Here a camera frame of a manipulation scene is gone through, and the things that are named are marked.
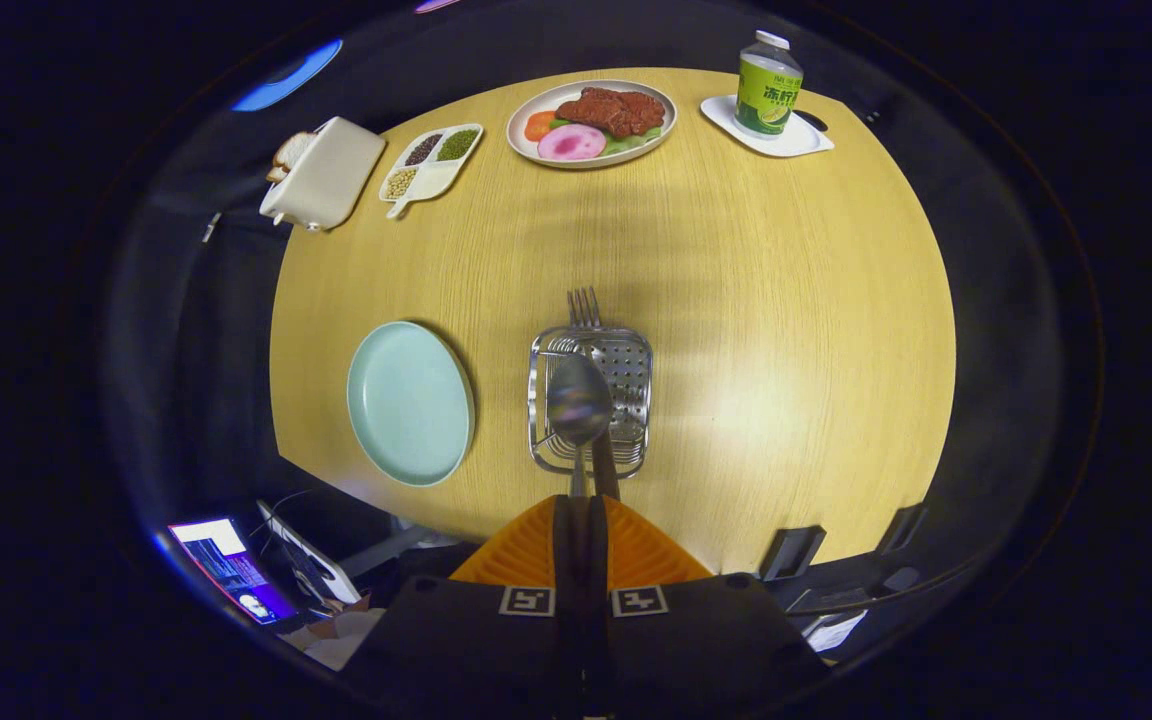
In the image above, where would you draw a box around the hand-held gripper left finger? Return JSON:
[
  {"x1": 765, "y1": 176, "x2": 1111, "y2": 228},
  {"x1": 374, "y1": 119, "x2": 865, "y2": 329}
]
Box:
[{"x1": 341, "y1": 495, "x2": 582, "y2": 717}]

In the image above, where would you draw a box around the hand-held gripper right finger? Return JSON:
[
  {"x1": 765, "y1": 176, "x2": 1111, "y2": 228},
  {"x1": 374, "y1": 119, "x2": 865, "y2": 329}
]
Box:
[{"x1": 586, "y1": 495, "x2": 832, "y2": 717}]

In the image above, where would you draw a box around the metal spoon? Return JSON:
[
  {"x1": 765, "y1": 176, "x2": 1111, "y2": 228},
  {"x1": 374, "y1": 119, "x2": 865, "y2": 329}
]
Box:
[{"x1": 546, "y1": 353, "x2": 614, "y2": 501}]

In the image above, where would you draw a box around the metal fork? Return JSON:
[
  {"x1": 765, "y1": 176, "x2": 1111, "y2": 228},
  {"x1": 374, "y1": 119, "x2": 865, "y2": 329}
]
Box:
[{"x1": 566, "y1": 287, "x2": 622, "y2": 501}]

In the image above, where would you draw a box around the black chair armrest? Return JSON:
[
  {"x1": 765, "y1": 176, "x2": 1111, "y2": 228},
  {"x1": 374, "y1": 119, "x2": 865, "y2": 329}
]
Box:
[
  {"x1": 758, "y1": 525, "x2": 827, "y2": 583},
  {"x1": 876, "y1": 503, "x2": 929, "y2": 556}
]

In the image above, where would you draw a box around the grey laptop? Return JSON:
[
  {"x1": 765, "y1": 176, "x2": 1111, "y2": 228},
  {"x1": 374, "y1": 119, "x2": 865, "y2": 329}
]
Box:
[{"x1": 256, "y1": 500, "x2": 363, "y2": 607}]

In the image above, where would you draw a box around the mint green plate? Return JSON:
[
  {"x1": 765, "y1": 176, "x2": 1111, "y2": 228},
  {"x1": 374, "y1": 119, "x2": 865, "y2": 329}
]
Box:
[{"x1": 347, "y1": 320, "x2": 477, "y2": 488}]

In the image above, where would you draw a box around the glowing computer monitor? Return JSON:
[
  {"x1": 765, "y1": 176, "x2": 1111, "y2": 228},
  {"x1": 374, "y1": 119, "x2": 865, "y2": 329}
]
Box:
[{"x1": 168, "y1": 517, "x2": 297, "y2": 626}]

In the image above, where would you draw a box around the perforated metal basket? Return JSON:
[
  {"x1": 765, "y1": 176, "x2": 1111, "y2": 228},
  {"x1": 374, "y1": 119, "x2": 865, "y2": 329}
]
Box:
[{"x1": 527, "y1": 325, "x2": 655, "y2": 479}]

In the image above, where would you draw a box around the white divided bean dish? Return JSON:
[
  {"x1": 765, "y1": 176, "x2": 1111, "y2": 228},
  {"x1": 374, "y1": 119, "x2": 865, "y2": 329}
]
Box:
[{"x1": 379, "y1": 123, "x2": 485, "y2": 220}]

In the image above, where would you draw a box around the white toaster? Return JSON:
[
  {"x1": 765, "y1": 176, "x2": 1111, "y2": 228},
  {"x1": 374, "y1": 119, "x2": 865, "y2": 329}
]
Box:
[{"x1": 259, "y1": 116, "x2": 388, "y2": 233}]

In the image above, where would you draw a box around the white food plate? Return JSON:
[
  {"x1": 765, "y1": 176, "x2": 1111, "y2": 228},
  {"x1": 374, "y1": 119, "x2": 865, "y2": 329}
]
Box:
[{"x1": 506, "y1": 79, "x2": 679, "y2": 169}]

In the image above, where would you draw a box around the green lettuce leaf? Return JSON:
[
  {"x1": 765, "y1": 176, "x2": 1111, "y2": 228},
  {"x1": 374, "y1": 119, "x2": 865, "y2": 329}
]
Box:
[{"x1": 601, "y1": 128, "x2": 663, "y2": 157}]

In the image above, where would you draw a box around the white square coaster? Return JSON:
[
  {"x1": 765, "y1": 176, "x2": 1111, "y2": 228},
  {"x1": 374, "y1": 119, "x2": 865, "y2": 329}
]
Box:
[{"x1": 700, "y1": 94, "x2": 835, "y2": 159}]

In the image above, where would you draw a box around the pink ham slice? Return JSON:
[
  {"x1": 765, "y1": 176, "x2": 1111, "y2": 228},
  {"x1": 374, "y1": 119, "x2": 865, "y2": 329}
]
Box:
[{"x1": 537, "y1": 124, "x2": 608, "y2": 162}]

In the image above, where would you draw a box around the brown meat piece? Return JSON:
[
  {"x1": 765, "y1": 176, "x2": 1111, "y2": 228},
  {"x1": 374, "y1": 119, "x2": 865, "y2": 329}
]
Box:
[{"x1": 555, "y1": 87, "x2": 667, "y2": 138}]

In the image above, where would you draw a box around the green label drink bottle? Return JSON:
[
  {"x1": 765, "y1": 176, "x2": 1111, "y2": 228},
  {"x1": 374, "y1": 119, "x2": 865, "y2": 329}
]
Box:
[{"x1": 734, "y1": 30, "x2": 805, "y2": 139}]

